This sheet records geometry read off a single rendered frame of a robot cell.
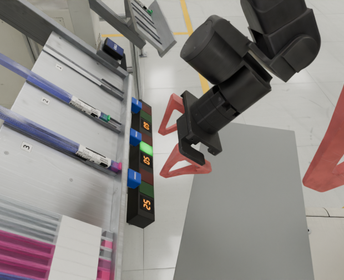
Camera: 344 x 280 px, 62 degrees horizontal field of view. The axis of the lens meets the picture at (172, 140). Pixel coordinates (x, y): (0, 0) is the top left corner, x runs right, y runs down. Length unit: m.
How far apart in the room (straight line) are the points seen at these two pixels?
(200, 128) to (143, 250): 0.88
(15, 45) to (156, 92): 0.85
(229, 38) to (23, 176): 0.32
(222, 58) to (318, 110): 1.67
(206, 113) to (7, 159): 0.27
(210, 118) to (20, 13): 0.48
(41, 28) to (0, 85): 1.17
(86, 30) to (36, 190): 0.65
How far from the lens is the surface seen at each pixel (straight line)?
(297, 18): 0.39
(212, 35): 0.36
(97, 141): 0.54
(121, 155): 0.53
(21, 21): 0.73
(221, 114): 0.41
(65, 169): 0.47
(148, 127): 0.70
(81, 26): 0.98
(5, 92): 1.89
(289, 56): 0.38
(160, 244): 1.24
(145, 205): 0.54
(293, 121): 1.85
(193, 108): 0.43
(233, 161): 0.70
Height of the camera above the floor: 1.12
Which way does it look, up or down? 44 degrees down
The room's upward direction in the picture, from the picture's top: straight up
